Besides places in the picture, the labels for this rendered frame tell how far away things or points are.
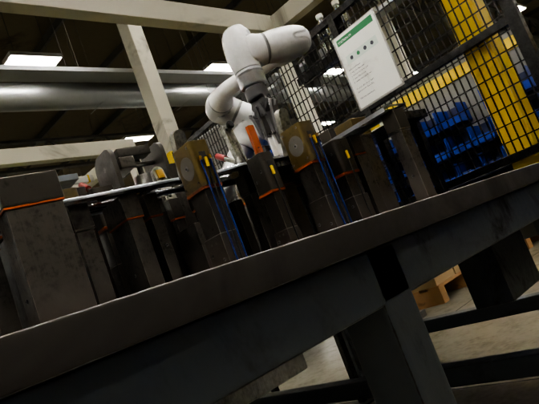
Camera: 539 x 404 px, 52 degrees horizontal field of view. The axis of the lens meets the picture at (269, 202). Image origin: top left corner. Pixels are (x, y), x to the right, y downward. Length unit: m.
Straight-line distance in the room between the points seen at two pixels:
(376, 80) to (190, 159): 1.01
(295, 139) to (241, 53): 0.37
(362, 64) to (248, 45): 0.56
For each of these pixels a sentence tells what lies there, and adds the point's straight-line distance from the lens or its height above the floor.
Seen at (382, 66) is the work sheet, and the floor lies 1.25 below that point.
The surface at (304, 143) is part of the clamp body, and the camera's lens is 1.54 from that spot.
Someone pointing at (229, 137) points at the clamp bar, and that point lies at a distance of 1.92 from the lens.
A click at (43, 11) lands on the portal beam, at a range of 5.01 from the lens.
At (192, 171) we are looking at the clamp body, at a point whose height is 0.97.
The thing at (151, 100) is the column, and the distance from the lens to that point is 10.15.
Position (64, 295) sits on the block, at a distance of 1.14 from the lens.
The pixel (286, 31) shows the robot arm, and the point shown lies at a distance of 1.85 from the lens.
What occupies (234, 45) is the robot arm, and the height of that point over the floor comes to 1.38.
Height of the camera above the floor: 0.67
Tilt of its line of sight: 7 degrees up
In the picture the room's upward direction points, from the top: 21 degrees counter-clockwise
